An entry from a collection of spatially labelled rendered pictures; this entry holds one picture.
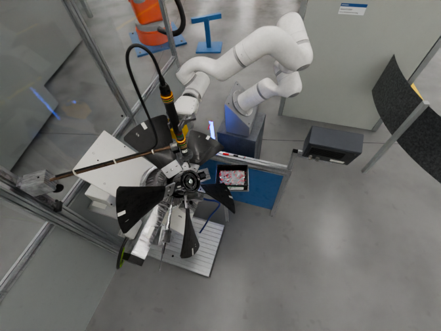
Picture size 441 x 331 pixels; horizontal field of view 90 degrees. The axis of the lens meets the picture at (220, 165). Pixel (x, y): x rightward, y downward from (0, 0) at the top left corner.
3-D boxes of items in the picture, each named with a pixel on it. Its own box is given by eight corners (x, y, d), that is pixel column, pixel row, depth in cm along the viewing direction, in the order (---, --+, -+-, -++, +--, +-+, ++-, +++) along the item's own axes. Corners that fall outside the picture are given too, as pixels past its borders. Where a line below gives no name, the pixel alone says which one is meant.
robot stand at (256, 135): (231, 168, 257) (230, 106, 180) (256, 175, 250) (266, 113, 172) (222, 190, 242) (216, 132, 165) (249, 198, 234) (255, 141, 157)
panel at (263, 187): (193, 189, 231) (179, 150, 176) (193, 188, 231) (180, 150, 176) (272, 209, 213) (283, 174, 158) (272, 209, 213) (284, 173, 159)
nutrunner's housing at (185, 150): (184, 162, 109) (155, 81, 71) (182, 156, 111) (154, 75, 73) (191, 160, 109) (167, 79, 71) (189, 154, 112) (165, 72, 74)
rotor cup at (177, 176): (182, 203, 117) (197, 201, 108) (160, 189, 109) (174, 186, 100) (191, 180, 124) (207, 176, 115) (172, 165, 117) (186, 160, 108)
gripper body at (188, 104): (202, 107, 101) (193, 124, 95) (182, 103, 103) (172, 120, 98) (200, 93, 95) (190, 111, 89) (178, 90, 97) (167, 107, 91)
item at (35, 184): (31, 198, 94) (14, 189, 87) (34, 184, 98) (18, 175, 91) (56, 191, 96) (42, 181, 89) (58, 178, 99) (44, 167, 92)
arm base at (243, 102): (237, 85, 154) (257, 70, 140) (254, 104, 162) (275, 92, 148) (228, 102, 144) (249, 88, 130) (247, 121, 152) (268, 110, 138)
